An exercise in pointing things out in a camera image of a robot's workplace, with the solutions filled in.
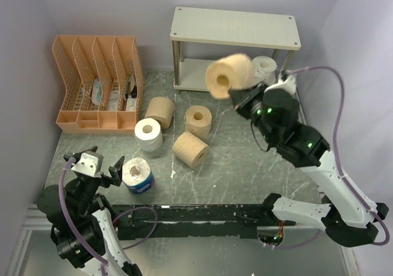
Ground blue correction tape pack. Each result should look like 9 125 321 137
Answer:
91 78 102 106

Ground plain white paper roll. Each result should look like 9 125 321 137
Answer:
134 118 163 152

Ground white paper packet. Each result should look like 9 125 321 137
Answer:
107 80 120 111

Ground purple cable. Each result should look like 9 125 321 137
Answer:
263 66 391 250
60 158 159 276

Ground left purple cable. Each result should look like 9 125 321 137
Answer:
60 158 159 276

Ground white staples box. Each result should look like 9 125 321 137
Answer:
125 98 137 112

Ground white roll blue wrapper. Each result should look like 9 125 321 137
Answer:
122 158 155 194

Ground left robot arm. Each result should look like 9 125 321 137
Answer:
36 147 142 275

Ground white two-tier shelf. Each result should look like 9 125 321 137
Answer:
170 6 301 92

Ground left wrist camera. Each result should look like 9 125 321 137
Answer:
71 151 103 178

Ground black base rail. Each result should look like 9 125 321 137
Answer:
115 204 279 240

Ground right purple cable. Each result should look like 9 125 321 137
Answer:
263 66 391 250

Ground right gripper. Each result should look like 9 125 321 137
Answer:
230 79 276 143

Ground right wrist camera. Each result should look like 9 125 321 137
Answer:
277 70 297 94

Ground orange plastic desk organizer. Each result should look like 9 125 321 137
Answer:
52 35 144 134

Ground black white brush tools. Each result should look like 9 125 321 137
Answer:
124 75 138 100

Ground brown roll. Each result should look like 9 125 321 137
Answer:
184 105 212 141
205 53 257 99
145 97 174 129
172 131 209 169

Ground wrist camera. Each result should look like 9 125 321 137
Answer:
277 70 297 94
71 151 103 178

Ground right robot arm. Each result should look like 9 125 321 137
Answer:
228 84 389 247

